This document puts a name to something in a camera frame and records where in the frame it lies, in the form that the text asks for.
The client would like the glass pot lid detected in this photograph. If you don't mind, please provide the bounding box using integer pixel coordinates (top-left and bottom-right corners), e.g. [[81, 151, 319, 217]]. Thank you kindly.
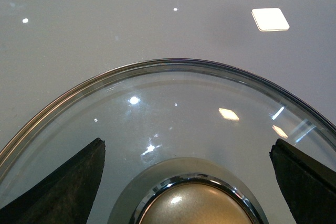
[[1, 59, 335, 223]]

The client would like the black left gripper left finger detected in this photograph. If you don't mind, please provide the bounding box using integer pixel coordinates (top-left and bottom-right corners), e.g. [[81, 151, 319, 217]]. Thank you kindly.
[[1, 138, 106, 223]]

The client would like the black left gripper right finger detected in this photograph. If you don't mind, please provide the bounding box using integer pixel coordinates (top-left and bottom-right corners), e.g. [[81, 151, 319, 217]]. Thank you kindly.
[[269, 138, 335, 223]]

